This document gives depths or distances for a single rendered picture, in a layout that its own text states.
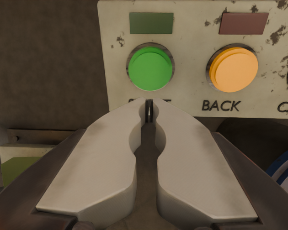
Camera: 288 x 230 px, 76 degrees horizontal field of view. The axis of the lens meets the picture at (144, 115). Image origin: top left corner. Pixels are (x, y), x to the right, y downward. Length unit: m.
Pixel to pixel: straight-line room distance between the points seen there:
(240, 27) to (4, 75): 0.93
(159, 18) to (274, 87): 0.13
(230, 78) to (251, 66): 0.02
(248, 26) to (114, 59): 0.12
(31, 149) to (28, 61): 0.37
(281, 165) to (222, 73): 0.34
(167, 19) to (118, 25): 0.04
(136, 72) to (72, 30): 0.70
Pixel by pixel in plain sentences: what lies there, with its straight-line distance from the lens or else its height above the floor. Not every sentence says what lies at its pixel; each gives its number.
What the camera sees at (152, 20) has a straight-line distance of 0.17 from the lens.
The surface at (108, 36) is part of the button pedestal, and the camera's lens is 0.18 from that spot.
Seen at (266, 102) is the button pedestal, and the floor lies 0.59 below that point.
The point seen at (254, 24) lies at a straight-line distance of 0.19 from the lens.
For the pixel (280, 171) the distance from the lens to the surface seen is 0.49.
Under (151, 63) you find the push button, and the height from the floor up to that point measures 0.61.
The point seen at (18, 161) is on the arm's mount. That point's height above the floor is 0.16.
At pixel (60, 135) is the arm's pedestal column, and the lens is 0.90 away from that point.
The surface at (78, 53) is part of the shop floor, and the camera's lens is 0.84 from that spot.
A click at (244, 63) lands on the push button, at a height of 0.61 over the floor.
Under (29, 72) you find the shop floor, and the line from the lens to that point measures 0.94.
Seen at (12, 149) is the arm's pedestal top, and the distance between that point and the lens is 0.90.
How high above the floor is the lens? 0.78
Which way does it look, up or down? 78 degrees down
